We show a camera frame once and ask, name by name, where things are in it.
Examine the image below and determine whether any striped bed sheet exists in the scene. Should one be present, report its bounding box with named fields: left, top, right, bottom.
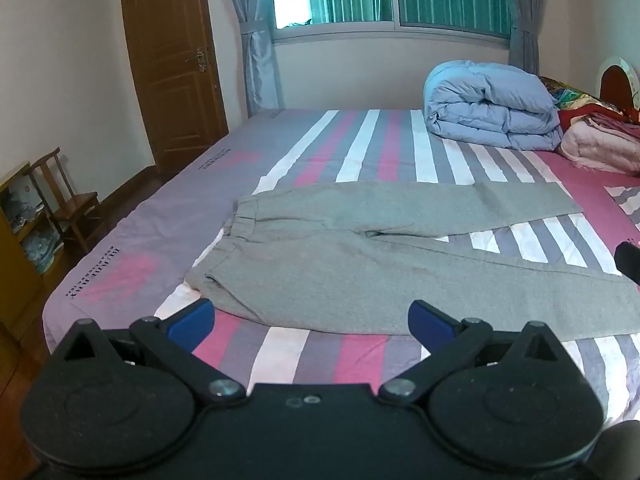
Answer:
left=42, top=110, right=639, bottom=422

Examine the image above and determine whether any folded pink quilt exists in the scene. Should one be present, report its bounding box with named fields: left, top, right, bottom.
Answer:
left=558, top=118, right=639, bottom=176

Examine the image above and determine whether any small wooden chair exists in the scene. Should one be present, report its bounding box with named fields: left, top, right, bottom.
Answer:
left=24, top=148, right=104, bottom=255

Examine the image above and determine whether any colourful red blanket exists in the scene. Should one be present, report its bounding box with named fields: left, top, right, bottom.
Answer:
left=540, top=77, right=639, bottom=132

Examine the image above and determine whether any wooden shelf cabinet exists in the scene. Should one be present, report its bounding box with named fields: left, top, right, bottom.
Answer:
left=1, top=162, right=62, bottom=340

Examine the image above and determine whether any white red headboard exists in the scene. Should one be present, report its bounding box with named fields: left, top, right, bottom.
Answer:
left=598, top=56, right=639, bottom=112

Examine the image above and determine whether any folded light blue duvet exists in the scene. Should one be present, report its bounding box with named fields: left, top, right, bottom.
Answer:
left=423, top=60, right=563, bottom=152

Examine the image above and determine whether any right grey-blue curtain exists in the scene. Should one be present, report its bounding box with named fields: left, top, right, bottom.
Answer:
left=509, top=0, right=546, bottom=75

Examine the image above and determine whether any grey-blue curtain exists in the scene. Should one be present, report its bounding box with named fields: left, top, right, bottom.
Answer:
left=509, top=0, right=546, bottom=75
left=231, top=0, right=280, bottom=117

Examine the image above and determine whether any brown wooden door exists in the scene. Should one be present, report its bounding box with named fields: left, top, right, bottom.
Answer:
left=122, top=0, right=229, bottom=174

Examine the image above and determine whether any left grey-blue curtain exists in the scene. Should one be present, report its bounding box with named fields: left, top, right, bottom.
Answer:
left=231, top=0, right=280, bottom=117

